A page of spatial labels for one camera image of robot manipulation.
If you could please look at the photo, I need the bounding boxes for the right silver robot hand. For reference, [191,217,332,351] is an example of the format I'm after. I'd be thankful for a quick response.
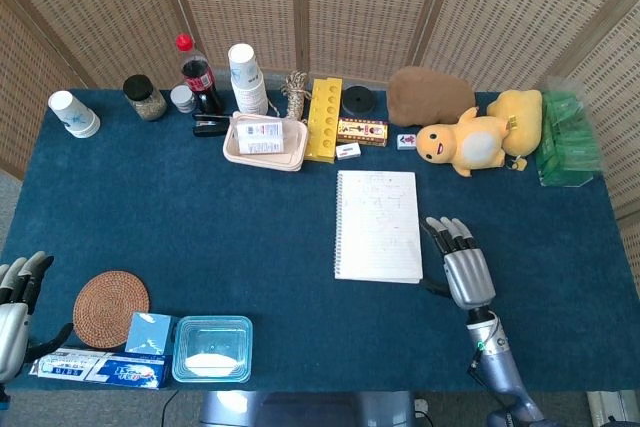
[418,216,497,312]

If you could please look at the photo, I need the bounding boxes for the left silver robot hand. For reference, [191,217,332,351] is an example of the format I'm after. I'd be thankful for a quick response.
[0,250,74,384]

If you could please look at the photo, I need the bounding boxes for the white spiral notebook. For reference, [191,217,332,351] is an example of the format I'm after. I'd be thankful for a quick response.
[333,169,424,285]

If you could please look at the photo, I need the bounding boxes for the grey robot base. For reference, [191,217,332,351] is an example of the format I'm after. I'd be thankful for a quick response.
[198,389,417,427]

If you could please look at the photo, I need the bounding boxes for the blue white toothpaste box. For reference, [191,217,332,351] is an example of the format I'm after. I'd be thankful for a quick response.
[29,345,174,391]

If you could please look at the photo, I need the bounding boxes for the round woven rattan coaster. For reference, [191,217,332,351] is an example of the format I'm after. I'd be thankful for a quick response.
[72,270,151,350]

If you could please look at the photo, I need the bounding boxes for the yellow duck plush toy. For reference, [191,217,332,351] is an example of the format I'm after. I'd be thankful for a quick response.
[415,106,511,178]

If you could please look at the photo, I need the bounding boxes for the light blue card box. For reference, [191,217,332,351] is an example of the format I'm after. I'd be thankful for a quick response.
[124,312,173,356]

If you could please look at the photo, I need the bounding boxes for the yellow plush cushion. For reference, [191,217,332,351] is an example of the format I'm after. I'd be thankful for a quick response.
[486,89,544,172]

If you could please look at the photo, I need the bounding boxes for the green packets in clear holder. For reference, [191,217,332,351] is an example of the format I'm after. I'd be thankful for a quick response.
[533,76,605,189]

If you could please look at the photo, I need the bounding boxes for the red yellow patterned box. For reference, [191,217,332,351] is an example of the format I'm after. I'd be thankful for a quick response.
[336,117,390,148]

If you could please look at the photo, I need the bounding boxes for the brown plush toy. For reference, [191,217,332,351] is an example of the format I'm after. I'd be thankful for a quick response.
[387,65,477,128]

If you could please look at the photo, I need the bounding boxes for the black round disc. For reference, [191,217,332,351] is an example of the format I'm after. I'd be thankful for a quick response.
[342,85,378,115]

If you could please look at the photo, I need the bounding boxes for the clear blue plastic container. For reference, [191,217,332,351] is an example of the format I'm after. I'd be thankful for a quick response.
[171,315,253,384]

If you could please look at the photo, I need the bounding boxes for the yellow block with holes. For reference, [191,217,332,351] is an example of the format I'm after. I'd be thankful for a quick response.
[303,77,345,165]

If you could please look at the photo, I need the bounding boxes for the single white paper cup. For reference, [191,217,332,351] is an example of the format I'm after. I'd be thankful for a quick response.
[47,90,102,140]

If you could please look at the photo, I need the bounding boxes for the dark blue table cloth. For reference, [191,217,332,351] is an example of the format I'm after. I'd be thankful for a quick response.
[0,88,640,393]

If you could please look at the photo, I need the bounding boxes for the beige plastic tray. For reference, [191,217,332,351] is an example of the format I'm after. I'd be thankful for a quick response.
[222,111,309,173]

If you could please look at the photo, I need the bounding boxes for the white medicine box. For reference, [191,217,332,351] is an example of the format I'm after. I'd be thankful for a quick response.
[235,119,286,156]

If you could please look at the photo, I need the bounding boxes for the glass jar with black lid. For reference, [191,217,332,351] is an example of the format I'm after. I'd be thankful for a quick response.
[122,74,168,122]

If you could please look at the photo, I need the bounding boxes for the black stapler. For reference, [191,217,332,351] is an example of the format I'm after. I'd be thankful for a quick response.
[192,113,231,138]

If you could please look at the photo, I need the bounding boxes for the woven bamboo folding screen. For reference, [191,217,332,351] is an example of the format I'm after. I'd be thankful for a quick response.
[0,0,640,293]

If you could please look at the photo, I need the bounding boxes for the stack of white paper cups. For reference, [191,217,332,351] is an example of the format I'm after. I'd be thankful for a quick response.
[227,43,269,116]

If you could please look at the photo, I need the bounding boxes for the cola bottle with red cap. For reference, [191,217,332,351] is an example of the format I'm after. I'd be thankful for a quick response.
[175,33,225,115]

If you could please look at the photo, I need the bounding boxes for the black cable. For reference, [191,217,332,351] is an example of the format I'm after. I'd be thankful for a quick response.
[159,388,180,427]

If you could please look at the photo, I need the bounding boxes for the bundle of twine rope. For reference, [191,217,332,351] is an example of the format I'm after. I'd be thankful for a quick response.
[267,71,313,122]

